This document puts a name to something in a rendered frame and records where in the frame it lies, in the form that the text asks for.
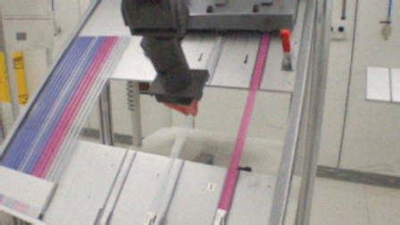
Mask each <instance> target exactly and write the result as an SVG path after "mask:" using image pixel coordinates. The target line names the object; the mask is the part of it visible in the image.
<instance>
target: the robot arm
mask: <svg viewBox="0 0 400 225"><path fill-rule="evenodd" d="M121 15H122V19H123V20H124V25H125V27H129V30H130V35H131V36H136V37H142V39H141V44H142V45H143V47H144V48H145V51H146V54H147V56H148V57H149V60H150V62H151V64H152V65H153V66H154V70H155V72H156V75H155V78H154V80H153V82H152V84H151V87H150V88H149V89H148V94H149V95H150V96H153V95H154V96H155V99H156V101H157V102H158V103H163V105H164V106H168V107H170V108H171V109H174V110H175V111H177V112H180V113H183V114H184V115H186V114H187V112H189V113H191V115H192V116H194V117H196V114H197V113H198V102H199V101H201V98H202V96H203V94H204V92H203V89H204V85H205V84H206V82H209V78H210V77H211V76H210V74H209V70H199V69H190V68H189V65H188V61H187V58H186V56H185V55H184V51H183V49H182V45H181V44H180V41H181V40H182V39H183V37H184V36H185V31H186V28H187V25H188V18H189V9H188V6H187V5H186V4H185V3H184V0H121ZM180 104H181V106H180Z"/></svg>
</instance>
